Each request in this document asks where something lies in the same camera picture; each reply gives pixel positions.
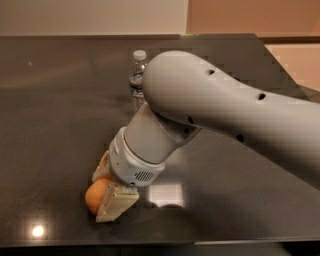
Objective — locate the clear plastic water bottle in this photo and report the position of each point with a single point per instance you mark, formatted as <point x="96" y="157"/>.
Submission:
<point x="136" y="70"/>

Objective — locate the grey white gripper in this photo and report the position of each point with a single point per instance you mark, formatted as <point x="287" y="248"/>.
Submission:
<point x="130" y="166"/>

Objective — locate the orange fruit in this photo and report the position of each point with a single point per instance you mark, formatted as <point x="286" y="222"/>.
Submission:
<point x="95" y="193"/>

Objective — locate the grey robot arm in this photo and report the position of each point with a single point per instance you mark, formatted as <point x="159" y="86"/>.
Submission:
<point x="185" y="94"/>

